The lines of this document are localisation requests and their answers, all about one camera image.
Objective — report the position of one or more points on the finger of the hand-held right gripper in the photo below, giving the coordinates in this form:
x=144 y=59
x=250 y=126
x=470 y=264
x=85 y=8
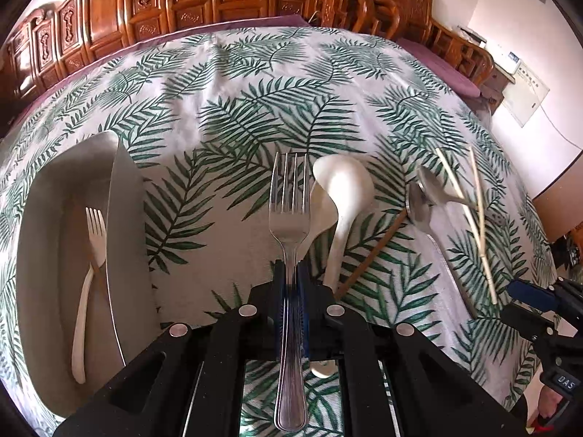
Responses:
x=533 y=293
x=528 y=323

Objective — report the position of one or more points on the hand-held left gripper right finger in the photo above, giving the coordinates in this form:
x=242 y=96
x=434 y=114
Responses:
x=306 y=318

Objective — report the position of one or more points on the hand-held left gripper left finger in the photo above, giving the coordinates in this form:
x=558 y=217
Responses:
x=279 y=318

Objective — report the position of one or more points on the metal fork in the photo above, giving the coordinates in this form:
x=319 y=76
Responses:
x=289 y=227

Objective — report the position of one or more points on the bamboo chopstick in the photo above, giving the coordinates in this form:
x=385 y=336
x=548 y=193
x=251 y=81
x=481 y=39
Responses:
x=460 y=195
x=477 y=186

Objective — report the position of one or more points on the metal spoon with black end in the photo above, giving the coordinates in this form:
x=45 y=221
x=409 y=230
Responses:
x=432 y=186

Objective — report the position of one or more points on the white rectangular tray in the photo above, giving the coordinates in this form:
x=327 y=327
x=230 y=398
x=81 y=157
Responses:
x=54 y=218

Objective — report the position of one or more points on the person's right hand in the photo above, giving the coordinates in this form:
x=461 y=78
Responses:
x=550 y=403

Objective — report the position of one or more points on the brown wooden chopstick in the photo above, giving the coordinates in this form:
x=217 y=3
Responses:
x=378 y=250

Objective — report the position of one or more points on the small white plastic spoon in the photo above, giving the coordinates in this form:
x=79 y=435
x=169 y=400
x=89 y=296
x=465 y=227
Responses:
x=321 y=218

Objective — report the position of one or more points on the large white plastic spoon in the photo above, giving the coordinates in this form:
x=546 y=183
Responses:
x=344 y=186

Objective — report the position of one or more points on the plain metal spoon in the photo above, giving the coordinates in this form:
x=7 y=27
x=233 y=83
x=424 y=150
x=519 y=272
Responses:
x=419 y=211

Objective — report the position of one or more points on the white plastic fork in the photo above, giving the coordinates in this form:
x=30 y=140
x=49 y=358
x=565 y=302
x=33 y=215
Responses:
x=95 y=241

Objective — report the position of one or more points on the leaf print tablecloth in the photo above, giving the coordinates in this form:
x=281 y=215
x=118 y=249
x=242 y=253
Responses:
x=255 y=100

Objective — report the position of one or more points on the wide purple seat cushion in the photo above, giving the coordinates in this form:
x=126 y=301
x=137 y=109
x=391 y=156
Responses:
x=442 y=66

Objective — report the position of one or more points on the short carved wooden bench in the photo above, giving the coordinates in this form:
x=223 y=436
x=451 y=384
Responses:
x=464 y=50

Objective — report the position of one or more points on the wooden chair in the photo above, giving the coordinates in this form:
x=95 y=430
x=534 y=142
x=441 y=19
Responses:
x=355 y=9

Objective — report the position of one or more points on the carved wooden cabinet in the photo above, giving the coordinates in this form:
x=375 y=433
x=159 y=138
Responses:
x=182 y=0

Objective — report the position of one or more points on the white wall notice board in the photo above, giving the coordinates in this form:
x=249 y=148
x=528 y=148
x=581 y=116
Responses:
x=526 y=93

